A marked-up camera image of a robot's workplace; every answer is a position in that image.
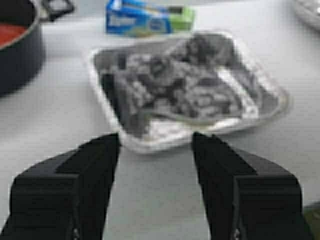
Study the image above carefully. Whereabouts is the grey patterned cloth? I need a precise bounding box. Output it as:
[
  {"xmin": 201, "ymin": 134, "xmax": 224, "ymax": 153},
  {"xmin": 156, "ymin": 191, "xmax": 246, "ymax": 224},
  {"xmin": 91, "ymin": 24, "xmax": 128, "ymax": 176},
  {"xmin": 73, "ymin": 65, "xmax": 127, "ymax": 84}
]
[{"xmin": 99, "ymin": 34, "xmax": 263, "ymax": 138}]

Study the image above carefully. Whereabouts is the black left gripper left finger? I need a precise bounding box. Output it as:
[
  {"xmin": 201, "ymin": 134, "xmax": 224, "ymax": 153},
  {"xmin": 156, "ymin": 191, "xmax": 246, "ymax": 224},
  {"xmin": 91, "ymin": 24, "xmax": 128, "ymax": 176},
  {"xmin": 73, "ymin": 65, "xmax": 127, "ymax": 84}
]
[{"xmin": 0, "ymin": 133, "xmax": 121, "ymax": 240}]

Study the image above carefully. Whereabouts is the red lid in pot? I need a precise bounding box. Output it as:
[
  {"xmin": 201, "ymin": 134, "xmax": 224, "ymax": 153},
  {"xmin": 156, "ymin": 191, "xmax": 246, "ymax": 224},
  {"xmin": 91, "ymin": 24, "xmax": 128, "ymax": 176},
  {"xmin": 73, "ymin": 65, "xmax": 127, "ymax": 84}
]
[{"xmin": 0, "ymin": 22, "xmax": 27, "ymax": 47}]

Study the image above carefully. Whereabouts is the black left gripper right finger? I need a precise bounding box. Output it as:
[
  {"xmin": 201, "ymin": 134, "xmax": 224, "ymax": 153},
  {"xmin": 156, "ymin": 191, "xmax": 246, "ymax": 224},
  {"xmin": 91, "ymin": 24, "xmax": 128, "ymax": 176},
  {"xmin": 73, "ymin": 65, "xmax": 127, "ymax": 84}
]
[{"xmin": 191, "ymin": 132, "xmax": 314, "ymax": 240}]

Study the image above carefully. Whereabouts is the black cooking pot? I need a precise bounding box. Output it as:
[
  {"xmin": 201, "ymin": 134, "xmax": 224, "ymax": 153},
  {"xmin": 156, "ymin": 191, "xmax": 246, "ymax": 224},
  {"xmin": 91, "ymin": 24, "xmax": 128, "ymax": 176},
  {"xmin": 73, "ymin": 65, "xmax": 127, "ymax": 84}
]
[{"xmin": 0, "ymin": 0, "xmax": 76, "ymax": 97}]

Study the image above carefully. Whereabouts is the aluminium foil tray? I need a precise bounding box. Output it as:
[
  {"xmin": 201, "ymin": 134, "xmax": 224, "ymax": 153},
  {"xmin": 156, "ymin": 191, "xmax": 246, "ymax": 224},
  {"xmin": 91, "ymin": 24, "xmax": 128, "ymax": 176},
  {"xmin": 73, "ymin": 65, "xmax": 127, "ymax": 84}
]
[{"xmin": 87, "ymin": 29, "xmax": 289, "ymax": 154}]

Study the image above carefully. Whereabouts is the blue Ziploc bag box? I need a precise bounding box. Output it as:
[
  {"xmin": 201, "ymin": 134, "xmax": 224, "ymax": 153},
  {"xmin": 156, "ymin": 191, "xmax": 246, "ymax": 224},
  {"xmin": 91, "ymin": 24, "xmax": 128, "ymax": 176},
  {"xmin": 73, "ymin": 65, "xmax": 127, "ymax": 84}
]
[{"xmin": 105, "ymin": 0, "xmax": 196, "ymax": 38}]

